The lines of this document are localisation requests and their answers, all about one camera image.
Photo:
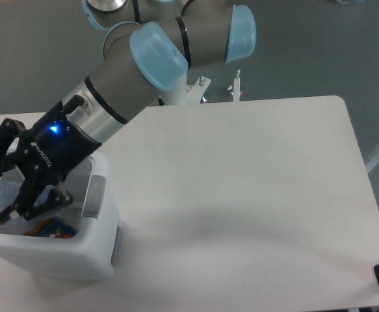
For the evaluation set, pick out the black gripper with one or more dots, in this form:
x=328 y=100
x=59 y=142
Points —
x=56 y=146

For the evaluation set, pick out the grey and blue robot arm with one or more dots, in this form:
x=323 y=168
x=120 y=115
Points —
x=149 y=46

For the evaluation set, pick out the colourful trash in can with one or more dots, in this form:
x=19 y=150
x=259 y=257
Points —
x=52 y=228

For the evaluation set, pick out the white plastic trash can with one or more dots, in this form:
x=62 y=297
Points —
x=94 y=218

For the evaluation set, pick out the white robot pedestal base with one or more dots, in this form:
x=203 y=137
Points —
x=183 y=94

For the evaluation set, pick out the white upright post with bolt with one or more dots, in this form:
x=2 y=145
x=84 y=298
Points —
x=234 y=90

